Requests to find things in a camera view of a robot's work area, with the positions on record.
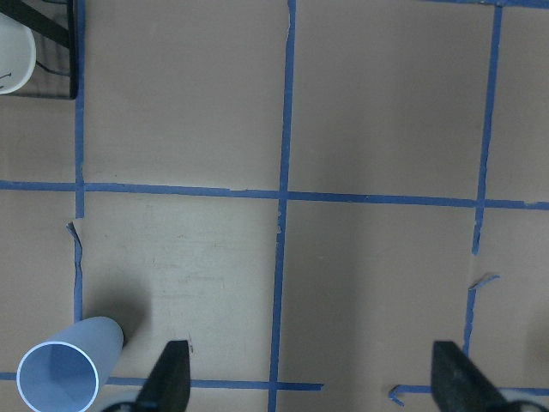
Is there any black wire mug rack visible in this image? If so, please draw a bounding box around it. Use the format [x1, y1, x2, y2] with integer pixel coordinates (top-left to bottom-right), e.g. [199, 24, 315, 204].
[1, 1, 79, 100]

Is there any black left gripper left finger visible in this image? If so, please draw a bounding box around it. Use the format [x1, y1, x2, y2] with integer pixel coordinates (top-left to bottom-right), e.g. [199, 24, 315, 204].
[134, 340, 190, 412]

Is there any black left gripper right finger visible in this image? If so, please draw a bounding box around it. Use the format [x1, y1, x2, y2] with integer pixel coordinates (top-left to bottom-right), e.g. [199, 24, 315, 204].
[431, 341, 508, 411]

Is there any white ceramic mug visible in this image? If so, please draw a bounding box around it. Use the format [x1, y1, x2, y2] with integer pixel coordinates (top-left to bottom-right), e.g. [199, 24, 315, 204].
[0, 14, 36, 94]

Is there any light blue plastic cup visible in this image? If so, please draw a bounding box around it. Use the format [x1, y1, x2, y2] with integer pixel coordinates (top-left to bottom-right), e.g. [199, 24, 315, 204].
[16, 317, 124, 411]

